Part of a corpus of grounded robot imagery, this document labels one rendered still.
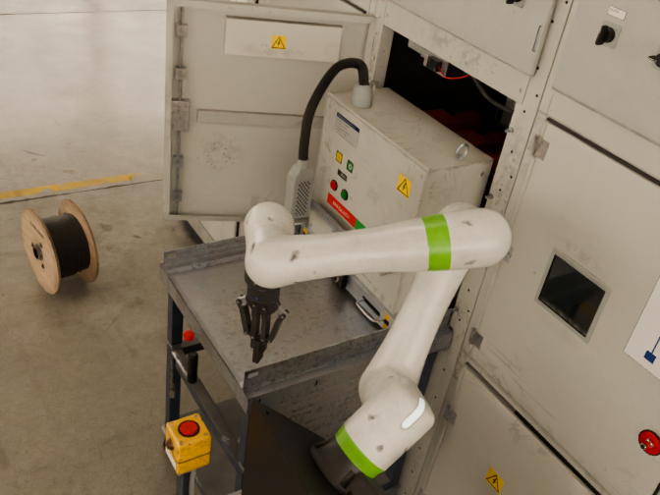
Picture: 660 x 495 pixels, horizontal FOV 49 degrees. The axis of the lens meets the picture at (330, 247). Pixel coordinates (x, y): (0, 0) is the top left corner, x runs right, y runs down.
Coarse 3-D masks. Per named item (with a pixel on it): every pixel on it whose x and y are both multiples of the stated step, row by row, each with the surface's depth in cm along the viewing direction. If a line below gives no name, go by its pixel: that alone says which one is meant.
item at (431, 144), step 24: (336, 96) 211; (384, 96) 218; (384, 120) 203; (408, 120) 205; (432, 120) 208; (408, 144) 192; (432, 144) 194; (456, 144) 196; (432, 168) 182; (456, 168) 186; (480, 168) 191; (312, 192) 232; (432, 192) 186; (456, 192) 191; (480, 192) 197; (408, 288) 203
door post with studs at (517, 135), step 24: (552, 24) 165; (552, 48) 166; (528, 96) 175; (528, 120) 176; (504, 144) 185; (504, 168) 186; (504, 192) 188; (456, 312) 214; (456, 336) 216; (432, 408) 233; (432, 432) 236
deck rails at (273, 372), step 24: (240, 240) 231; (168, 264) 221; (192, 264) 225; (216, 264) 227; (360, 336) 198; (384, 336) 204; (288, 360) 187; (312, 360) 193; (336, 360) 198; (240, 384) 186; (264, 384) 187
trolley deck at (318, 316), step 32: (192, 288) 216; (224, 288) 218; (288, 288) 223; (320, 288) 225; (192, 320) 207; (224, 320) 206; (288, 320) 210; (320, 320) 212; (352, 320) 214; (224, 352) 195; (288, 352) 199; (288, 384) 189; (320, 384) 195
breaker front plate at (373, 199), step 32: (320, 160) 224; (352, 160) 209; (384, 160) 196; (320, 192) 228; (352, 192) 212; (384, 192) 199; (416, 192) 186; (320, 224) 232; (384, 224) 202; (384, 288) 208
